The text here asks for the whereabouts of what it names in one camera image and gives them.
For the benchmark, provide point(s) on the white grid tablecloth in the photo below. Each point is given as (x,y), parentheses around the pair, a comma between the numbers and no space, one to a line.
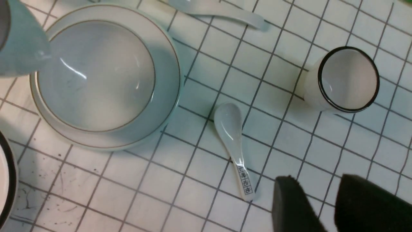
(183,179)

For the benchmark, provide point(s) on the pale green flat plate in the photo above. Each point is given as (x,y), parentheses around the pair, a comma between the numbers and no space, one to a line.
(168,87)

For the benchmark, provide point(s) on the black-rimmed white cup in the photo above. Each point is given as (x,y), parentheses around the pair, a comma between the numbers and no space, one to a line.
(345,80)

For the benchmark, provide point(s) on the plain white ceramic spoon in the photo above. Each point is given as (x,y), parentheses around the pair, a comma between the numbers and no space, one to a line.
(212,8)

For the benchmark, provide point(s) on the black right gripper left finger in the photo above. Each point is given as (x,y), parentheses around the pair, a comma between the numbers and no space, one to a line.
(291,210)

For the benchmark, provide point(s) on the pale green rimmed cup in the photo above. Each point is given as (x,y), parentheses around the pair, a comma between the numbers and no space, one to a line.
(24,46)

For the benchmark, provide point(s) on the white spoon with label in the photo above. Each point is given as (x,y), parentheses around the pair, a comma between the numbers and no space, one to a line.
(228,124)

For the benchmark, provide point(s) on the black-rimmed illustrated plate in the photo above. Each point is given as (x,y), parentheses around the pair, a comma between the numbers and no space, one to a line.
(9,176)

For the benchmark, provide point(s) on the pale green shallow bowl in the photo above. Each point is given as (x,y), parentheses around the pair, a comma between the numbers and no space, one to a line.
(101,76)

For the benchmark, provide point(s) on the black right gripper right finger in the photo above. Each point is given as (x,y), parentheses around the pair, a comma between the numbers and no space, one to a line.
(362,206)

